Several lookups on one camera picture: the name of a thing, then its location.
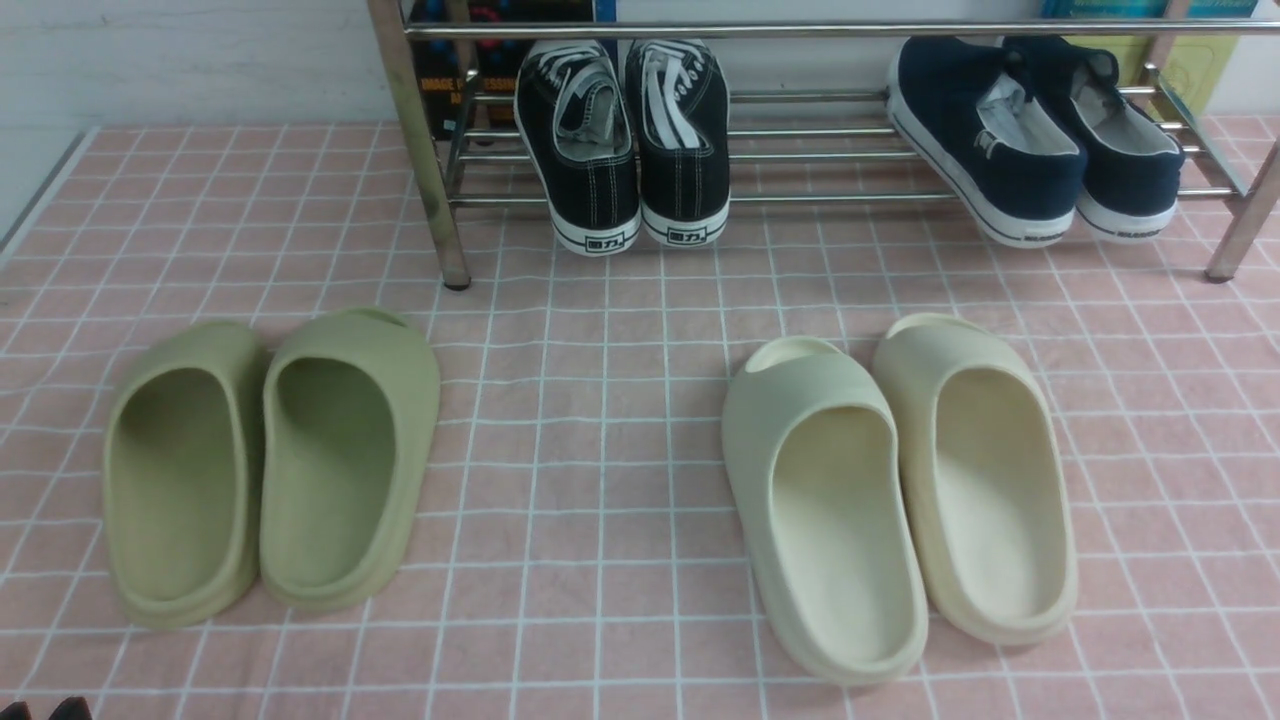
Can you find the navy slip-on shoe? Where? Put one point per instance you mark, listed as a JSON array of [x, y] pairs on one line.
[[1132, 175], [973, 114]]

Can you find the silver metal shoe rack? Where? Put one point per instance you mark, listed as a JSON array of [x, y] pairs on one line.
[[438, 180]]

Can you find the left cream foam slide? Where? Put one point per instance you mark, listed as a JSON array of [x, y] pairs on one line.
[[811, 450]]

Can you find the cream foam slide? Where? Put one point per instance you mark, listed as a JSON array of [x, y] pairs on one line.
[[982, 479], [811, 450]]

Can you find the pink checkered floor mat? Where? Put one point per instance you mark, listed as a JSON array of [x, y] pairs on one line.
[[576, 552]]

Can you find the left black canvas sneaker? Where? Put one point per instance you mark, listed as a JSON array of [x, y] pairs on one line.
[[570, 114]]

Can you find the black canvas sneaker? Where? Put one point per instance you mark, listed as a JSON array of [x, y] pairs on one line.
[[679, 104], [570, 114]]

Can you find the right black canvas sneaker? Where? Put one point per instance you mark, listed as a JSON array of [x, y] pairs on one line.
[[679, 104]]

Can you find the right green foam slide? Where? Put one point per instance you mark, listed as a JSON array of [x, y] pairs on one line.
[[351, 401]]

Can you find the green foam slide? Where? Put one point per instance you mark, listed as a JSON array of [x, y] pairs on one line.
[[351, 401], [182, 475]]

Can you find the dark printed box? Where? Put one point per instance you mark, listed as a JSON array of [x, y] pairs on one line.
[[497, 60]]

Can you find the right cream foam slide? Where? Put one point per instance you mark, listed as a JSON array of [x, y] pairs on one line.
[[982, 479]]

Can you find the left green foam slide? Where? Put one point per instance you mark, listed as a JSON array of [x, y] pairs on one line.
[[182, 475]]

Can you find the blue and yellow box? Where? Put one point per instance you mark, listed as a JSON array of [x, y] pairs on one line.
[[1195, 64]]

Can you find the dark object bottom left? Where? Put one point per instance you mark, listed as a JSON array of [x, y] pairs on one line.
[[72, 708]]

